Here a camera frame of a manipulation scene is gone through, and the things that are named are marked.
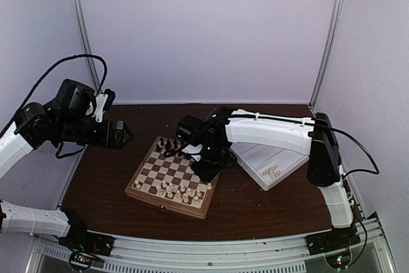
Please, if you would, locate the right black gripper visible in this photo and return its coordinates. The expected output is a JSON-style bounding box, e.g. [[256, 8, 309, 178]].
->
[[190, 143, 229, 183]]

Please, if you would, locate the white rook corner piece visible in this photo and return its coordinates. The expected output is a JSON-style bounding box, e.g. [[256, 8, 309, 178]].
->
[[134, 182, 141, 190]]

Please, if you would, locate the white tall piece carried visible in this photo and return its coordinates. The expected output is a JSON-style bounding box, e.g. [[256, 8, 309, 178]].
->
[[166, 183, 174, 199]]

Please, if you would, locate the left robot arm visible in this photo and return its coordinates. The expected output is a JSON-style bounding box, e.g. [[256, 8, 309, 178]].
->
[[1, 79, 134, 250]]

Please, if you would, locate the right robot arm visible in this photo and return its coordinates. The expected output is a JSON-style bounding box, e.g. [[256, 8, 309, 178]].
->
[[175, 106, 353, 249]]

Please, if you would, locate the wooden chess board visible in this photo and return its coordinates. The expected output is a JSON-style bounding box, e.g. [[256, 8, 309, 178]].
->
[[125, 136, 219, 219]]

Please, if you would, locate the pile of white chess pieces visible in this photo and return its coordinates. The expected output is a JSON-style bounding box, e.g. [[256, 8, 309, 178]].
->
[[262, 166, 281, 180]]

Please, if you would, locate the white plastic tray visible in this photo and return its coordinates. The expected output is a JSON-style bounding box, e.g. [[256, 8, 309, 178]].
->
[[231, 143, 309, 191]]

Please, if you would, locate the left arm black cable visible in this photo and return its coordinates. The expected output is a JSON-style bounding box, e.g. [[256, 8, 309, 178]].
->
[[0, 54, 109, 139]]

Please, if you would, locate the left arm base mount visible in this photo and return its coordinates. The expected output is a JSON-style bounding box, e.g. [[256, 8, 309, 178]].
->
[[59, 208, 114, 256]]

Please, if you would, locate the front aluminium rail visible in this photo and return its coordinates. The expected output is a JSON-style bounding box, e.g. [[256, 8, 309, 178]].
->
[[23, 218, 397, 272]]

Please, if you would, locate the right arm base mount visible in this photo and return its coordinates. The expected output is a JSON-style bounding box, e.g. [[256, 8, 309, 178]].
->
[[305, 227, 360, 255]]

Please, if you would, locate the right aluminium frame post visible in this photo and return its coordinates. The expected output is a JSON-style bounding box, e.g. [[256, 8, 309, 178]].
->
[[309, 0, 344, 113]]

